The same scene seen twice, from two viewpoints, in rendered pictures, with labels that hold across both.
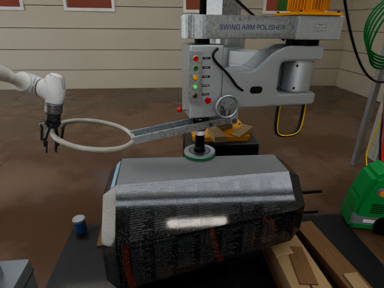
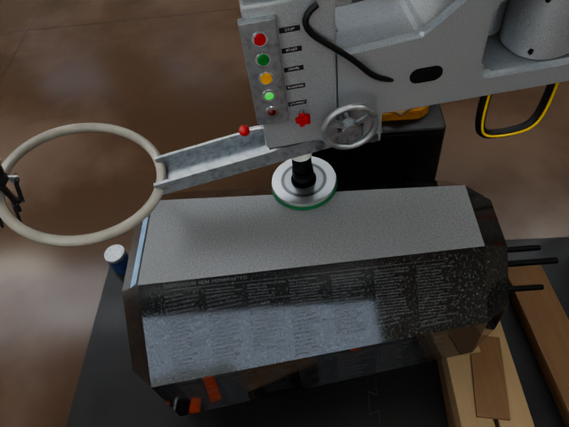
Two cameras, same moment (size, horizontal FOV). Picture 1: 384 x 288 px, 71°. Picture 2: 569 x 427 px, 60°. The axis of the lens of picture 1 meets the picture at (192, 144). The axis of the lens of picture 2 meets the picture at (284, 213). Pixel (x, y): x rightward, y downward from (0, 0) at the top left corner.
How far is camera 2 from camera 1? 0.79 m
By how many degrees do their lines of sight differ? 30
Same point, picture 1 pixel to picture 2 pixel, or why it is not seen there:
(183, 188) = (262, 288)
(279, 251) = not seen: hidden behind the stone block
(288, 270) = (463, 386)
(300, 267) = (486, 382)
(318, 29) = not seen: outside the picture
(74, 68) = not seen: outside the picture
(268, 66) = (462, 17)
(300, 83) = (551, 41)
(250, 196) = (394, 300)
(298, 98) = (539, 75)
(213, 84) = (314, 80)
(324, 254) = (544, 340)
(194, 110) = (276, 134)
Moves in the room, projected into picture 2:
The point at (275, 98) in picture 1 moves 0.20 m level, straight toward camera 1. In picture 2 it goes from (477, 83) to (461, 135)
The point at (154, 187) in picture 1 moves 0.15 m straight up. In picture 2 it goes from (207, 287) to (194, 261)
